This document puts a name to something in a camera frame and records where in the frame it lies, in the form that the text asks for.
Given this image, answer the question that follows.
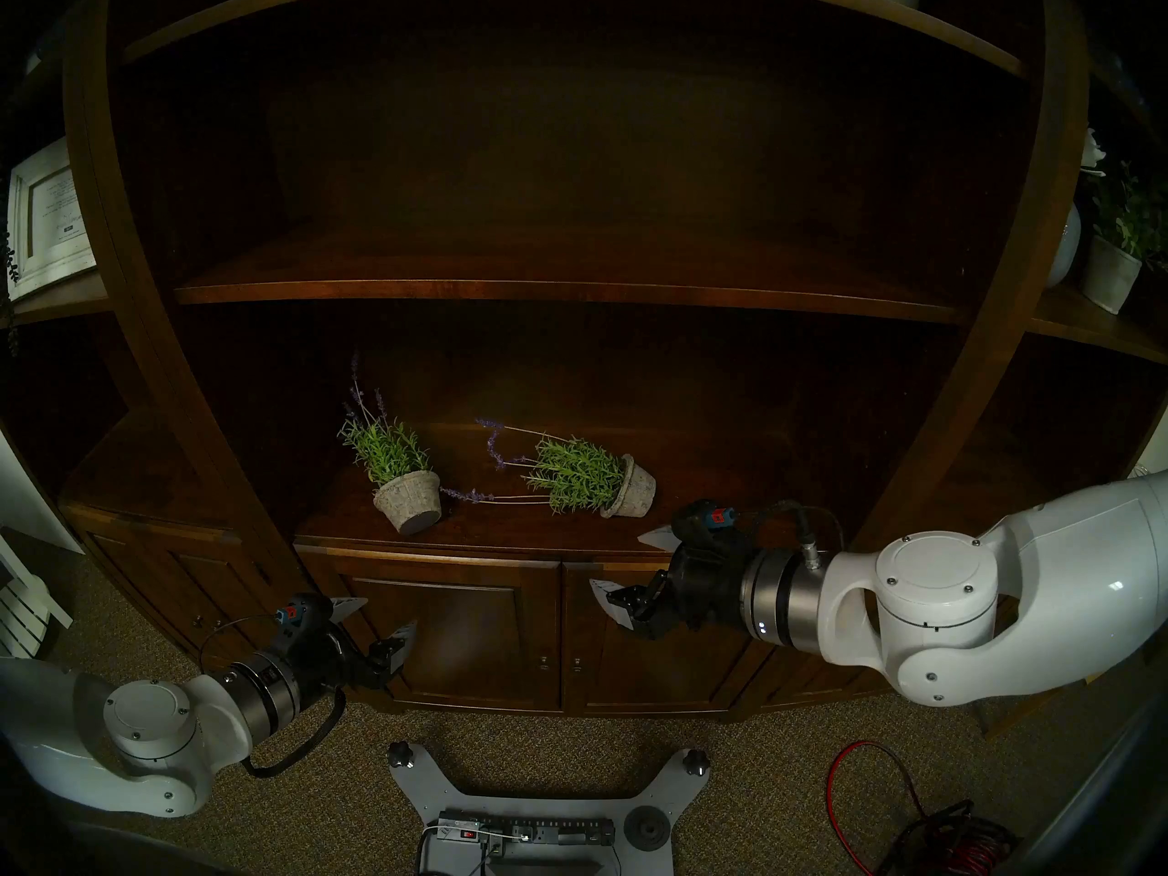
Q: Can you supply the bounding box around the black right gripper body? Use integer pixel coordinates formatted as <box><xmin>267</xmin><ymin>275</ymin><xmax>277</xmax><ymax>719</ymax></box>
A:
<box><xmin>671</xmin><ymin>529</ymin><xmax>756</xmax><ymax>636</ymax></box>

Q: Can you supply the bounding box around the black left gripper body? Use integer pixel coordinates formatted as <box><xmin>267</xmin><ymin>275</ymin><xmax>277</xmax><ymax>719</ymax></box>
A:
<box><xmin>292</xmin><ymin>628</ymin><xmax>379</xmax><ymax>704</ymax></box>

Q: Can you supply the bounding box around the fake lavender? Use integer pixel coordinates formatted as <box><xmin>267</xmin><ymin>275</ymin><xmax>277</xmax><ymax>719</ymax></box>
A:
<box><xmin>441</xmin><ymin>418</ymin><xmax>658</xmax><ymax>519</ymax></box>
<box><xmin>338</xmin><ymin>354</ymin><xmax>446</xmax><ymax>535</ymax></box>

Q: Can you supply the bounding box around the dark hanging plant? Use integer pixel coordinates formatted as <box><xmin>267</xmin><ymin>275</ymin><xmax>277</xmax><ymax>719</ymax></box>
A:
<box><xmin>0</xmin><ymin>176</ymin><xmax>24</xmax><ymax>355</ymax></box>

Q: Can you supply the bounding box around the green plant in white pot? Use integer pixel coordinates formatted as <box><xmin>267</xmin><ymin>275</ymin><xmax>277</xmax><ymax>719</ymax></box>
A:
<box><xmin>1081</xmin><ymin>158</ymin><xmax>1168</xmax><ymax>317</ymax></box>

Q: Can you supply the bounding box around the grey power strip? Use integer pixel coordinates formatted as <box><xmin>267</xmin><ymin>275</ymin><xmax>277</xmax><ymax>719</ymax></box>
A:
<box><xmin>433</xmin><ymin>812</ymin><xmax>617</xmax><ymax>852</ymax></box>

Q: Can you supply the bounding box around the dark wooden shelf cabinet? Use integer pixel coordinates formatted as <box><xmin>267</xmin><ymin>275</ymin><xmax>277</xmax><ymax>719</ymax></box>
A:
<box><xmin>0</xmin><ymin>0</ymin><xmax>1168</xmax><ymax>725</ymax></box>

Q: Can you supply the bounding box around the white wooden chair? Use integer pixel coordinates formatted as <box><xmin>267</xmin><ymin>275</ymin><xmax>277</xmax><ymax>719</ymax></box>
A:
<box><xmin>0</xmin><ymin>529</ymin><xmax>74</xmax><ymax>661</ymax></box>

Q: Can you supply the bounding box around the white framed certificate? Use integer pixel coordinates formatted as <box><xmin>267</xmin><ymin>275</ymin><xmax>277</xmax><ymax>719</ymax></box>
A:
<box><xmin>7</xmin><ymin>137</ymin><xmax>99</xmax><ymax>302</ymax></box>

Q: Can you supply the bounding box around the white round vase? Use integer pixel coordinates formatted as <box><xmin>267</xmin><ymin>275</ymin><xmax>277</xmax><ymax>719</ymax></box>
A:
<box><xmin>1045</xmin><ymin>203</ymin><xmax>1084</xmax><ymax>288</ymax></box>

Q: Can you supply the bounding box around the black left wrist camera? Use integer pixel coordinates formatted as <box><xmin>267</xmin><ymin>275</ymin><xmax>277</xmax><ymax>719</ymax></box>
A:
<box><xmin>274</xmin><ymin>596</ymin><xmax>334</xmax><ymax>638</ymax></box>

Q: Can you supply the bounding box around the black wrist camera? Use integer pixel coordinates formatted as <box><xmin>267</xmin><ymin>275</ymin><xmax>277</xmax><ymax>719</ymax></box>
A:
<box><xmin>673</xmin><ymin>500</ymin><xmax>740</xmax><ymax>542</ymax></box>
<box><xmin>274</xmin><ymin>596</ymin><xmax>334</xmax><ymax>638</ymax></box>

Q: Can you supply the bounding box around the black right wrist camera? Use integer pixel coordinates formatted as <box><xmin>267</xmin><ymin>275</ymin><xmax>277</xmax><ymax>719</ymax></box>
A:
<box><xmin>673</xmin><ymin>500</ymin><xmax>740</xmax><ymax>542</ymax></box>

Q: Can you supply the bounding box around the black braided left wrist cable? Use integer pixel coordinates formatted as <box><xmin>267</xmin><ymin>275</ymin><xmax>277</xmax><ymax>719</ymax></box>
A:
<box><xmin>242</xmin><ymin>687</ymin><xmax>346</xmax><ymax>779</ymax></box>

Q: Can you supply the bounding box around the thin grey camera cable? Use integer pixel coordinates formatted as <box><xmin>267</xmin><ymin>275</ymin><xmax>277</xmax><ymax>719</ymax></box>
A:
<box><xmin>199</xmin><ymin>612</ymin><xmax>284</xmax><ymax>679</ymax></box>

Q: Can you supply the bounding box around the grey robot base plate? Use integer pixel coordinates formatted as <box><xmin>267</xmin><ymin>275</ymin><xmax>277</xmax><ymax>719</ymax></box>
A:
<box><xmin>388</xmin><ymin>742</ymin><xmax>711</xmax><ymax>876</ymax></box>

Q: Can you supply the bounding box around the red cable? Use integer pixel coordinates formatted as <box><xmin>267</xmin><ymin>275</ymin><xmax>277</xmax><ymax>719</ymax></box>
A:
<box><xmin>826</xmin><ymin>742</ymin><xmax>1005</xmax><ymax>876</ymax></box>

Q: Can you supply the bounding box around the black cable bundle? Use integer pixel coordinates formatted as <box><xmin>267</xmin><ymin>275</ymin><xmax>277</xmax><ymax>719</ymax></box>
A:
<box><xmin>876</xmin><ymin>799</ymin><xmax>1014</xmax><ymax>876</ymax></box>

